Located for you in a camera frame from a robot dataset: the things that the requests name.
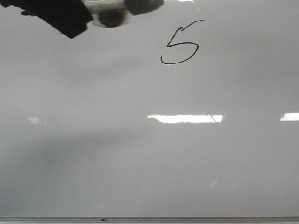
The white glossy whiteboard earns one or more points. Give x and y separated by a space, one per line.
191 110

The grey aluminium whiteboard frame rail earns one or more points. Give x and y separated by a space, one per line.
279 219

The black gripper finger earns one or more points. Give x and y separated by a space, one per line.
69 17

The white taped whiteboard marker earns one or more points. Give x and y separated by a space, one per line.
114 13

